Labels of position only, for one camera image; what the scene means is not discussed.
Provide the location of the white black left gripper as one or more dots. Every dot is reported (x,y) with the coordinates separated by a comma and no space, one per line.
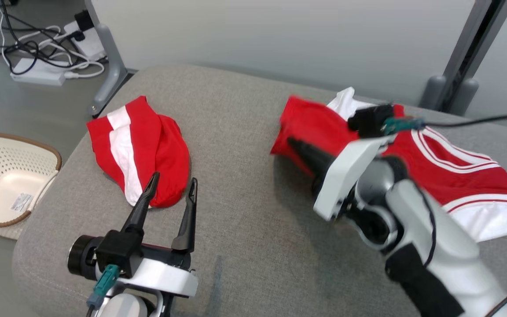
(165,277)

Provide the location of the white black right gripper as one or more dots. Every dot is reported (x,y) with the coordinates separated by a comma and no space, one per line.
(346,176)

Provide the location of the red shorts with white stripes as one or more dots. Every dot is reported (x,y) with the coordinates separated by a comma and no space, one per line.
(148,141)

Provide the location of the red white Bulls jersey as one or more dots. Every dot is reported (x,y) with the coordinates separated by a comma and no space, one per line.
(456,176)

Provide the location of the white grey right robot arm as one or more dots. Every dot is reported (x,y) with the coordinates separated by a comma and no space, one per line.
(447,259)

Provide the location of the cream perforated laundry basket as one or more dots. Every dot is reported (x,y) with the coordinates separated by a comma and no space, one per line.
(2,176)

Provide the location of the grey metal stand leg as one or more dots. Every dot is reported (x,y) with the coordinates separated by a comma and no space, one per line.
(110,57)

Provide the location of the flat white power strip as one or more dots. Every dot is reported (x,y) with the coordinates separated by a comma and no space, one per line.
(38,75)

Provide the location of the black plug adapter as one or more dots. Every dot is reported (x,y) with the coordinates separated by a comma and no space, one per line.
(84,20)

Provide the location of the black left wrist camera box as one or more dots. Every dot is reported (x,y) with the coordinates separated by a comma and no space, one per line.
(119,251)

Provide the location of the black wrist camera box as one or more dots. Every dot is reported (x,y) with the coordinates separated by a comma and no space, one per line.
(370,121)
(119,251)

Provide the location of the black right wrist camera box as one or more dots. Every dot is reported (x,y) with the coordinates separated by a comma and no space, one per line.
(370,121)

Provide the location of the grey partition post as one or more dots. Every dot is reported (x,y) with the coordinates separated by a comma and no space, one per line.
(469,53)

